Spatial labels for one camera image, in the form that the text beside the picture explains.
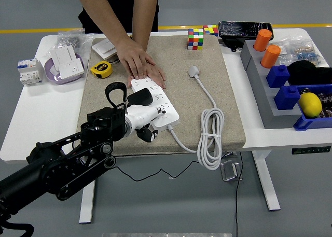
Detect person's right hand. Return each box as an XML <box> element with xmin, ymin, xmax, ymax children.
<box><xmin>116</xmin><ymin>36</ymin><xmax>156</xmax><ymax>80</ymax></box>

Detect clear bag blue parts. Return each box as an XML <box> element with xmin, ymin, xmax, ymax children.
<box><xmin>292</xmin><ymin>45</ymin><xmax>325</xmax><ymax>67</ymax></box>

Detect black cloth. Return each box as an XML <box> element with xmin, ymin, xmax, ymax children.
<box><xmin>286</xmin><ymin>60</ymin><xmax>332</xmax><ymax>87</ymax></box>

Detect black plug adapter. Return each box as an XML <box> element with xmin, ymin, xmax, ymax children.
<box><xmin>127</xmin><ymin>88</ymin><xmax>154</xmax><ymax>107</ymax></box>

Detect white circuit breaker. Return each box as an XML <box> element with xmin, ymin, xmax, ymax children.
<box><xmin>17</xmin><ymin>58</ymin><xmax>45</xmax><ymax>86</ymax></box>

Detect small Rubik's cube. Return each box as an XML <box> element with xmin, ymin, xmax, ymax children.
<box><xmin>202</xmin><ymin>24</ymin><xmax>219</xmax><ymax>37</ymax></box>

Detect large Rubik's cube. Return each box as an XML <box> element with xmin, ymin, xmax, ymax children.
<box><xmin>187</xmin><ymin>28</ymin><xmax>205</xmax><ymax>51</ymax></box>

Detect white wall socket panel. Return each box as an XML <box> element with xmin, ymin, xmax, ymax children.
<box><xmin>59</xmin><ymin>58</ymin><xmax>86</xmax><ymax>80</ymax></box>

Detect black floor cable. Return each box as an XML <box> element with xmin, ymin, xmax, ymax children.
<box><xmin>234</xmin><ymin>151</ymin><xmax>244</xmax><ymax>237</ymax></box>

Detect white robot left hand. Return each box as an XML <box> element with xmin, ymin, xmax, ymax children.
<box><xmin>128</xmin><ymin>104</ymin><xmax>167</xmax><ymax>143</ymax></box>

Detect clear bag of screws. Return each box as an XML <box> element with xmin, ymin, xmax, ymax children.
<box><xmin>44</xmin><ymin>29</ymin><xmax>94</xmax><ymax>59</ymax></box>

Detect black plastic-wrapped device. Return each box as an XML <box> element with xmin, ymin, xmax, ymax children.
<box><xmin>218</xmin><ymin>20</ymin><xmax>274</xmax><ymax>38</ymax></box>

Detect yellow lemon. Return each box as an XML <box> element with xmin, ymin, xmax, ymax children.
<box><xmin>298</xmin><ymin>92</ymin><xmax>323</xmax><ymax>118</ymax></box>

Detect blue peg block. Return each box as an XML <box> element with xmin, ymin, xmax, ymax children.
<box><xmin>266</xmin><ymin>64</ymin><xmax>291</xmax><ymax>89</ymax></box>
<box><xmin>274</xmin><ymin>85</ymin><xmax>301</xmax><ymax>111</ymax></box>

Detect thin black adapter cord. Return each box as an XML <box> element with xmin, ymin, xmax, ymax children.
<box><xmin>114</xmin><ymin>152</ymin><xmax>234</xmax><ymax>183</ymax></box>

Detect grey-brown mat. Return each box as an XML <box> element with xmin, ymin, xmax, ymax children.
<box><xmin>77</xmin><ymin>34</ymin><xmax>246</xmax><ymax>157</ymax></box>

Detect grey stepped holder block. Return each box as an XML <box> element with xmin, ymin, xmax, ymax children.
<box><xmin>240</xmin><ymin>39</ymin><xmax>309</xmax><ymax>130</ymax></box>

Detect white wall plug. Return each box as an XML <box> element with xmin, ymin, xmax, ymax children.
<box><xmin>187</xmin><ymin>65</ymin><xmax>200</xmax><ymax>79</ymax></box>

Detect yellow tape measure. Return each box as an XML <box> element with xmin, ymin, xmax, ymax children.
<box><xmin>89</xmin><ymin>61</ymin><xmax>114</xmax><ymax>79</ymax></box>

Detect person's left hand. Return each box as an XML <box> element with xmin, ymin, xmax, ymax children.
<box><xmin>127</xmin><ymin>63</ymin><xmax>167</xmax><ymax>90</ymax></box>

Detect clear bag of parts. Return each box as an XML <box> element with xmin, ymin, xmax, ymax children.
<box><xmin>272</xmin><ymin>37</ymin><xmax>316</xmax><ymax>58</ymax></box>

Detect black table control panel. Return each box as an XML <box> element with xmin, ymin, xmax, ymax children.
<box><xmin>291</xmin><ymin>146</ymin><xmax>332</xmax><ymax>155</ymax></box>

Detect white power strip cord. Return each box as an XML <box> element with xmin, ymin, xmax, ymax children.
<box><xmin>167</xmin><ymin>75</ymin><xmax>225</xmax><ymax>171</ymax></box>

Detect orange cylinder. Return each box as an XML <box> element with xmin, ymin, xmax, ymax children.
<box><xmin>253</xmin><ymin>29</ymin><xmax>273</xmax><ymax>52</ymax></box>
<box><xmin>260</xmin><ymin>45</ymin><xmax>282</xmax><ymax>69</ymax></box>

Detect white table leg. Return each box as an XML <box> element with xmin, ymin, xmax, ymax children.
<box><xmin>252</xmin><ymin>150</ymin><xmax>282</xmax><ymax>212</ymax></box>
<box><xmin>78</xmin><ymin>181</ymin><xmax>96</xmax><ymax>225</ymax></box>

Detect dark circuit boards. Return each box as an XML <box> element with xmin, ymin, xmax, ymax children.
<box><xmin>300</xmin><ymin>88</ymin><xmax>332</xmax><ymax>119</ymax></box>

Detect clear acrylic stand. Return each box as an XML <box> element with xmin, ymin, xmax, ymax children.
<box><xmin>219</xmin><ymin>159</ymin><xmax>243</xmax><ymax>182</ymax></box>

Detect small black bracket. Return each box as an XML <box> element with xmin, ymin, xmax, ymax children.
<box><xmin>220</xmin><ymin>36</ymin><xmax>246</xmax><ymax>52</ymax></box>

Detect white double switch panel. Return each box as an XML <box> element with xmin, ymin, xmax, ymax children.
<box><xmin>92</xmin><ymin>38</ymin><xmax>116</xmax><ymax>60</ymax></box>

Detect blue plastic bin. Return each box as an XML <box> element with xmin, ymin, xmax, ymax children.
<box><xmin>293</xmin><ymin>84</ymin><xmax>332</xmax><ymax>132</ymax></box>

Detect purple bowl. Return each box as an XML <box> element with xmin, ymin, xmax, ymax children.
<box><xmin>44</xmin><ymin>52</ymin><xmax>86</xmax><ymax>86</ymax></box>

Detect white power strip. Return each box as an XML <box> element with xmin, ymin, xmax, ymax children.
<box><xmin>130</xmin><ymin>77</ymin><xmax>181</xmax><ymax>133</ymax></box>

